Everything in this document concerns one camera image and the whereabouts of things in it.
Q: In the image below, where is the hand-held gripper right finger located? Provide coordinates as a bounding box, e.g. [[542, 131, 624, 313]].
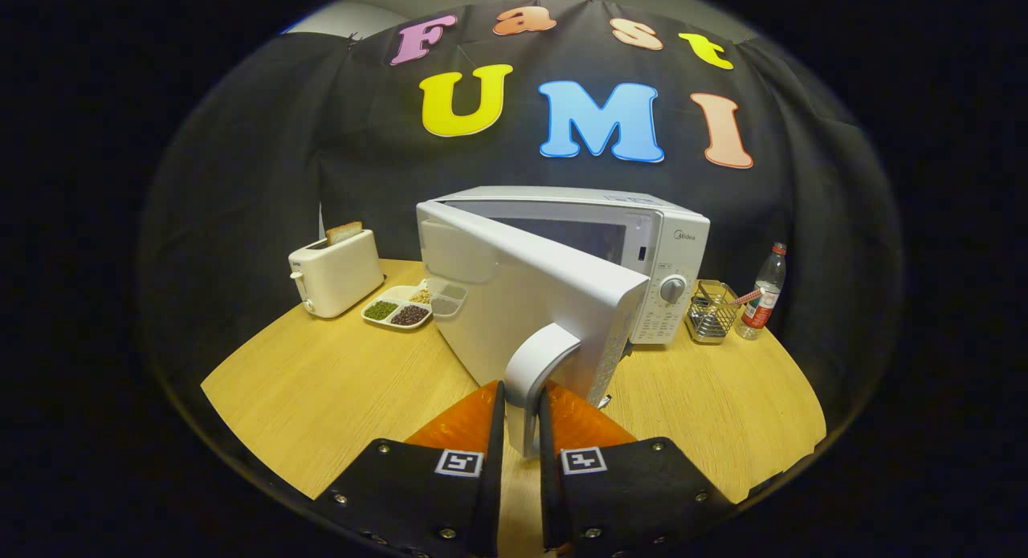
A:
[[536, 381, 736, 558]]

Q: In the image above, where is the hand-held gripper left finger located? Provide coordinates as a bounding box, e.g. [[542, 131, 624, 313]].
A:
[[313, 380, 507, 558]]

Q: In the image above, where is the white toaster oven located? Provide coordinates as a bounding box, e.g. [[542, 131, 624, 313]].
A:
[[415, 185, 712, 459]]

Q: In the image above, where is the cream toaster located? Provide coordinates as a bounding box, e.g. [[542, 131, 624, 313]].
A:
[[288, 229, 386, 319]]

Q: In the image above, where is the white divided dish with beans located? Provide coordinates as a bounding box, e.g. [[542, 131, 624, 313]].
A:
[[361, 279, 451, 331]]

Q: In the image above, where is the clear plastic bottle red label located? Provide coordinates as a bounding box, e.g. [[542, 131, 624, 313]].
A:
[[736, 242, 788, 341]]

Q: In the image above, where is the metal wire basket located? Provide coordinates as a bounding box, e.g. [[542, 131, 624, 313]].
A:
[[685, 279, 744, 345]]

